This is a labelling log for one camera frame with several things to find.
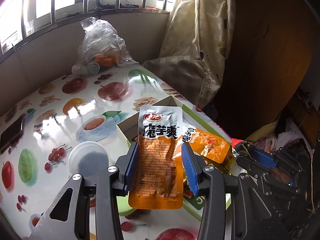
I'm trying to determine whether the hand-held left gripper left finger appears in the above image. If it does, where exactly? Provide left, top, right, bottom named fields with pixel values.
left=27, top=142, right=140, bottom=240

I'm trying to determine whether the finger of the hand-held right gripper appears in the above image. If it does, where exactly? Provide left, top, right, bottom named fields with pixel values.
left=253, top=146, right=308, bottom=172
left=236, top=155, right=301, bottom=197

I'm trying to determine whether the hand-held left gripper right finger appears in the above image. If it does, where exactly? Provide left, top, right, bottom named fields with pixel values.
left=181, top=142, right=283, bottom=240

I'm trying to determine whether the orange and silver snack packet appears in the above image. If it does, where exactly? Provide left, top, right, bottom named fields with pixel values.
left=181, top=122, right=232, bottom=164
left=128, top=105, right=183, bottom=210

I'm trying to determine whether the green cardboard box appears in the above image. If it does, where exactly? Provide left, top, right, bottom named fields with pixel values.
left=116, top=95, right=240, bottom=220

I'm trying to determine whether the yellow cloth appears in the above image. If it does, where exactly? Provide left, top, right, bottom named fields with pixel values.
left=246, top=121, right=278, bottom=143

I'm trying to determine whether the round container with clear lid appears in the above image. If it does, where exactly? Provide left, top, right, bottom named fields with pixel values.
left=69, top=141, right=112, bottom=178

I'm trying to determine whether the fruit print tablecloth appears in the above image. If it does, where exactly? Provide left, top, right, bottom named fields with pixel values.
left=0, top=64, right=240, bottom=240

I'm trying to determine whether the brown wooden wardrobe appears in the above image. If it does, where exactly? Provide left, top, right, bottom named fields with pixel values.
left=220, top=0, right=320, bottom=143

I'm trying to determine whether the black mobile phone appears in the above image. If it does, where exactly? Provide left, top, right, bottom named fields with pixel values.
left=0, top=117, right=25, bottom=154

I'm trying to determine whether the clear plastic bag with oranges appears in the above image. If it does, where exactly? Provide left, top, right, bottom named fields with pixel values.
left=72, top=17, right=139, bottom=77

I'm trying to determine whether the cream patterned curtain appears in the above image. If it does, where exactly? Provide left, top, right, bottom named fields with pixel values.
left=142, top=0, right=237, bottom=110

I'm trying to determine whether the black window hook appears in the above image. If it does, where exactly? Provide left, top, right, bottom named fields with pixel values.
left=94, top=0, right=104, bottom=18

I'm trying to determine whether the window with metal bars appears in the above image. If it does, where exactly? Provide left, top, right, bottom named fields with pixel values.
left=0, top=0, right=175, bottom=53

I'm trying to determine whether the yellow cord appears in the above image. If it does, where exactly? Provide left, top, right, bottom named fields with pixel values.
left=306, top=152, right=317, bottom=212

